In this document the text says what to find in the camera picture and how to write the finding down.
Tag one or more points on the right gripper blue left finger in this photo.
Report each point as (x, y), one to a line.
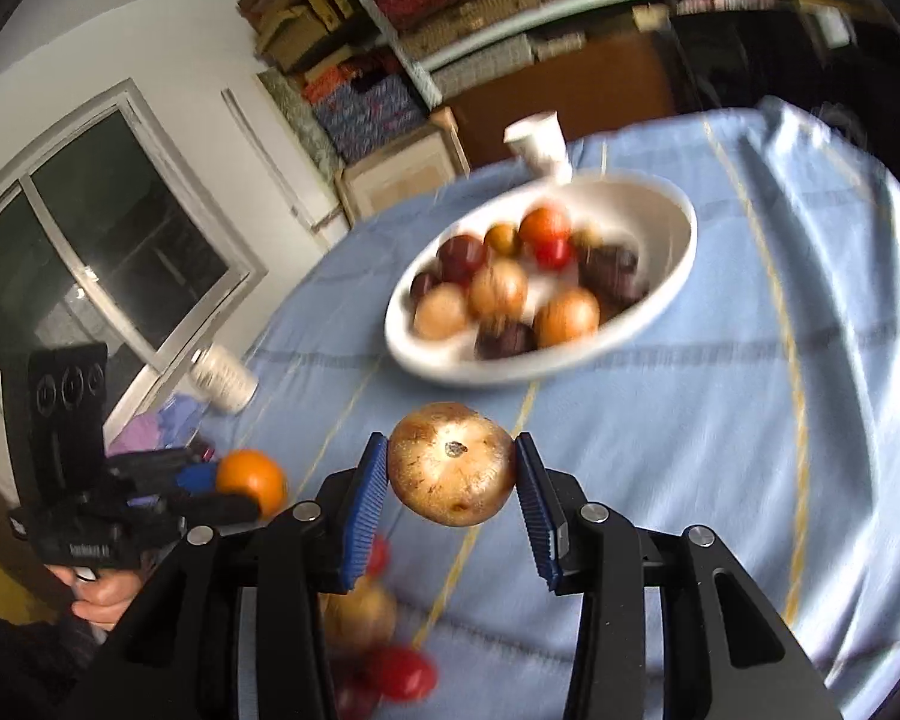
(361, 510)

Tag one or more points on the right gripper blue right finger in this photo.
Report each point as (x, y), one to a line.
(545, 522)

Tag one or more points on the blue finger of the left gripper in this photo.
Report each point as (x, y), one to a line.
(215, 509)
(197, 478)

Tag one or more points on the small red tomato back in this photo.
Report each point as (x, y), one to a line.
(379, 557)

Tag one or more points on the tan onion-like fruit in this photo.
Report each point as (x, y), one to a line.
(451, 465)

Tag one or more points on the yellow-brown passion fruit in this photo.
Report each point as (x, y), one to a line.
(361, 620)

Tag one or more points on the red cherry tomato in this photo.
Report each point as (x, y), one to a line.
(400, 674)

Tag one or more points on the large tan round fruit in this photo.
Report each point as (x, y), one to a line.
(441, 313)

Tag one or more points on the spotted orange persimmon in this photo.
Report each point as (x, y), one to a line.
(570, 315)

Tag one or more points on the dark brown passion fruit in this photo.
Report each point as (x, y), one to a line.
(423, 282)

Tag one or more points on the wrinkled dark passion fruit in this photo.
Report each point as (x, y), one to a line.
(610, 272)

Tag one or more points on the greenish orange mandarin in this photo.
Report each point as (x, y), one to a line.
(503, 240)

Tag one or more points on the small brown fruit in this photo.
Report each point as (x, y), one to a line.
(585, 238)

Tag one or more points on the dark red plum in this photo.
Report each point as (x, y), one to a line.
(460, 258)
(354, 698)

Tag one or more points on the person's left hand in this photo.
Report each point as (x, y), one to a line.
(102, 602)

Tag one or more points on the purple blue cloth pile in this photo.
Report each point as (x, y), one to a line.
(174, 424)

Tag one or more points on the white beverage can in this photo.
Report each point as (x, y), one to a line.
(222, 378)

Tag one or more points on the light blue checked tablecloth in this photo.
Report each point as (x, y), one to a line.
(764, 403)

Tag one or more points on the stack of blue patterned boxes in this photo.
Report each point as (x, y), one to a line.
(360, 122)

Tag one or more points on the white paper cup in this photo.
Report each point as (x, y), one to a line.
(539, 142)

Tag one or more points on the brown wooden board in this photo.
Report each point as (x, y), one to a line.
(609, 84)

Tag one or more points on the metal shelf with boxes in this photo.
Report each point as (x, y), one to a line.
(555, 0)

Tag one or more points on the window with white frame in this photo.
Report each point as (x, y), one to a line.
(108, 234)

